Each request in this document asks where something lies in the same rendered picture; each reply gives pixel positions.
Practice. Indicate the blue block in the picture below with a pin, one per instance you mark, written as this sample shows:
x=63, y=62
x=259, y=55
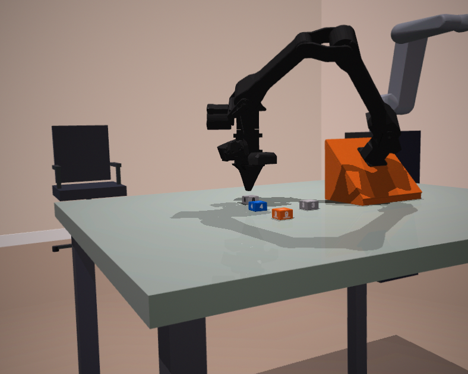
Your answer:
x=257, y=206

